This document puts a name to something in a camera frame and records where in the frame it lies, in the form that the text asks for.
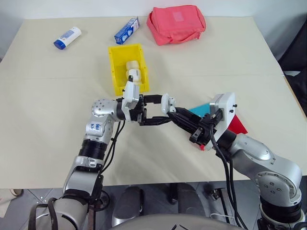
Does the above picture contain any yellow plastic bin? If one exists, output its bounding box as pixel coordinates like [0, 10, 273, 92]
[107, 43, 151, 96]

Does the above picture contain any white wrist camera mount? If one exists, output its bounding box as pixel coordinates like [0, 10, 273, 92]
[201, 92, 237, 151]
[121, 75, 141, 121]

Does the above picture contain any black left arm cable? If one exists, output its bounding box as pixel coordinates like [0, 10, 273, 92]
[88, 119, 127, 209]

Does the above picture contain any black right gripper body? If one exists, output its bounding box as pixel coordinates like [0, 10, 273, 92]
[189, 114, 218, 146]

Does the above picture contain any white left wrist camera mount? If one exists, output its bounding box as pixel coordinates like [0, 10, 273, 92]
[121, 75, 141, 121]

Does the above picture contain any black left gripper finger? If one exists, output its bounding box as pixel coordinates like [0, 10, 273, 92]
[143, 94, 166, 104]
[141, 116, 171, 127]

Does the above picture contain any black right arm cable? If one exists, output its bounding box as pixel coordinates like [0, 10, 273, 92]
[206, 117, 249, 230]

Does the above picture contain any dark rounded shape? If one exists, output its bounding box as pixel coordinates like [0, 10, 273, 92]
[112, 185, 146, 226]

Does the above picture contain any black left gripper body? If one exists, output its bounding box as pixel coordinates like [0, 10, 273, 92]
[130, 95, 147, 126]

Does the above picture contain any red card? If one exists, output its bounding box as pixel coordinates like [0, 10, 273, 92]
[199, 114, 248, 151]

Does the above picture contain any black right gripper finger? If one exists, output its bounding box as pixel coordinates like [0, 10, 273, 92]
[176, 107, 204, 124]
[167, 112, 200, 135]

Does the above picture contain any teal card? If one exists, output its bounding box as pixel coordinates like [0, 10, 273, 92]
[188, 103, 212, 118]

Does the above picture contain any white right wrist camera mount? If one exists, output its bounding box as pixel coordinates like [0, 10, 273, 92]
[201, 92, 237, 151]

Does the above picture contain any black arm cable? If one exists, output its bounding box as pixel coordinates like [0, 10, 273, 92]
[88, 119, 127, 209]
[206, 117, 249, 230]

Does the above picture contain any white bottle with blue cap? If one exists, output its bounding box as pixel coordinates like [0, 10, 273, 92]
[53, 26, 82, 50]

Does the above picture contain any pink fabric bag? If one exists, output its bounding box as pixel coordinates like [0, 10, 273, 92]
[146, 6, 207, 46]

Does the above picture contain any blue milk carton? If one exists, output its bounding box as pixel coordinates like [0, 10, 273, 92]
[114, 17, 141, 46]

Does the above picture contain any black table leg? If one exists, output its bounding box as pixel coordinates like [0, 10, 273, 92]
[169, 183, 178, 205]

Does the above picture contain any black chair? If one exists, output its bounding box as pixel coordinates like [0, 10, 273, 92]
[273, 11, 307, 82]

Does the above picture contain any white bottle in bin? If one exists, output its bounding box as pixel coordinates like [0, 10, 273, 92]
[126, 68, 142, 84]

